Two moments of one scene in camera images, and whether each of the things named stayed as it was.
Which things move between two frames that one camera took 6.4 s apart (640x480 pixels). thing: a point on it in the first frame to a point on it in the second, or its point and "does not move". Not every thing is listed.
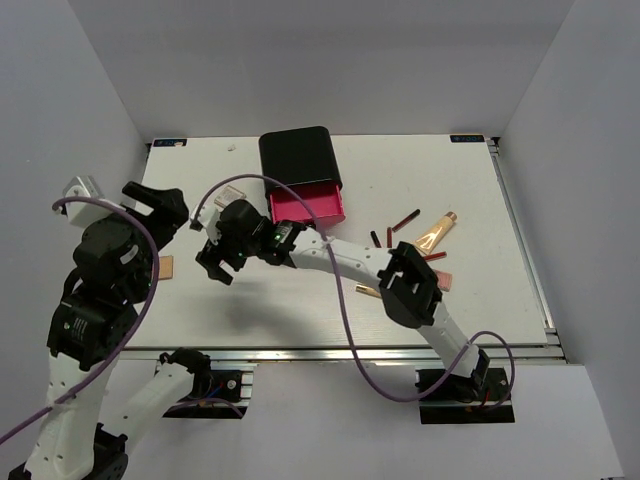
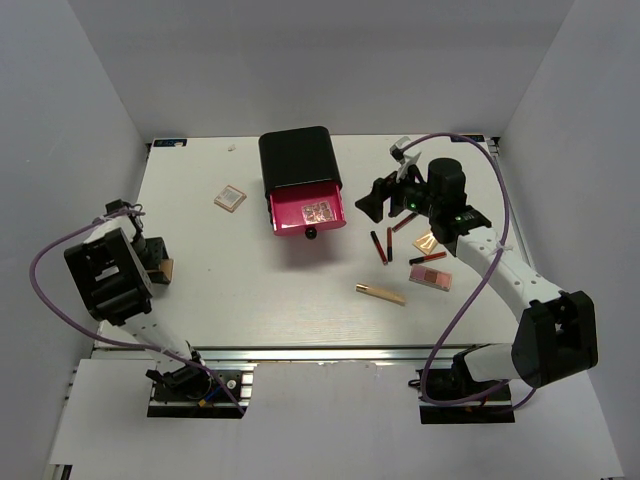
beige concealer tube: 367,290 does not move
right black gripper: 212,255 to 382,190
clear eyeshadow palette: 166,265 to 317,212
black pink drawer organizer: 304,161 does not move
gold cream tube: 429,240 does not move
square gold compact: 229,195 does not move
